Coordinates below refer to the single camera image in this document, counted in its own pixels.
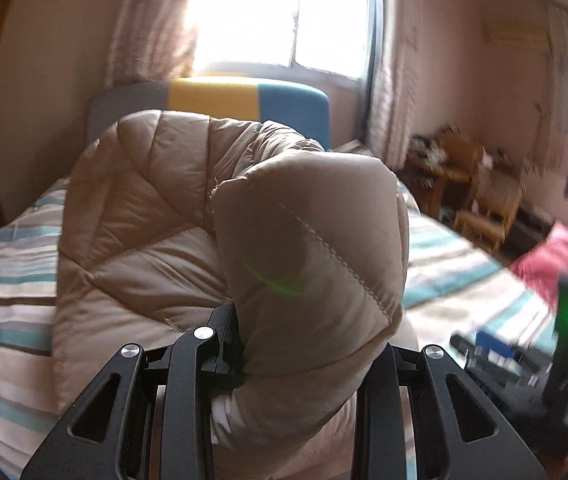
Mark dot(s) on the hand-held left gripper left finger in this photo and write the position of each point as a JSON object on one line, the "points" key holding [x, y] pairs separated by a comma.
{"points": [[221, 332]]}

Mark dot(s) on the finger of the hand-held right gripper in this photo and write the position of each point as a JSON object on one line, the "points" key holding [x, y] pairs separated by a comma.
{"points": [[499, 360]]}

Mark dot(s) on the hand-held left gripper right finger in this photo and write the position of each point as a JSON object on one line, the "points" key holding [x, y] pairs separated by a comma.
{"points": [[381, 390]]}

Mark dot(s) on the beige quilted down jacket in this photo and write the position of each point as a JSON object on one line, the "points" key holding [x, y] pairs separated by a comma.
{"points": [[163, 260]]}

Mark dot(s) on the red cloth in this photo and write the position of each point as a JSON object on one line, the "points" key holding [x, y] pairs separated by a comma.
{"points": [[559, 255]]}

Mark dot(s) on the wooden chair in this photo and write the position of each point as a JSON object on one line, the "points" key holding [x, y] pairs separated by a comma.
{"points": [[494, 205]]}

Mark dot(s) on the wooden side table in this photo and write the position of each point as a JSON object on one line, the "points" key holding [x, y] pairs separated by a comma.
{"points": [[439, 170]]}

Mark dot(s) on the striped bed sheet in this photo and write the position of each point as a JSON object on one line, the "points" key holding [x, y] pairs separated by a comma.
{"points": [[3, 280]]}

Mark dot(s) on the grey yellow blue headboard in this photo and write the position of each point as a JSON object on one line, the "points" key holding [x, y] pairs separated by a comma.
{"points": [[213, 95]]}

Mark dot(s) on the window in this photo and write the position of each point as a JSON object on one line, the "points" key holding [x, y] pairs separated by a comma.
{"points": [[284, 10]]}

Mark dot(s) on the wall air conditioner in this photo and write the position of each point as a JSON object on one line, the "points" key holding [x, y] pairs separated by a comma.
{"points": [[519, 32]]}

